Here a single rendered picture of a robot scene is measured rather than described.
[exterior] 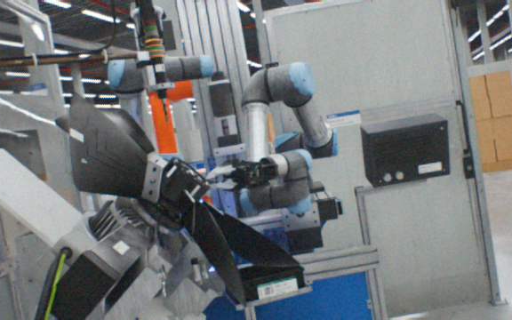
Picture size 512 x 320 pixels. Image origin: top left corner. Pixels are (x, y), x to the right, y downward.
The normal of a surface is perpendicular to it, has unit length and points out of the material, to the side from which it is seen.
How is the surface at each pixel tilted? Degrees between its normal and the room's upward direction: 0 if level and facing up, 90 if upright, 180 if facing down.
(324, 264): 90
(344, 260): 90
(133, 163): 88
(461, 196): 90
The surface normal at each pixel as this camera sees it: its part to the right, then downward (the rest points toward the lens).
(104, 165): 0.91, -0.21
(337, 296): 0.00, 0.06
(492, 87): -0.25, 0.11
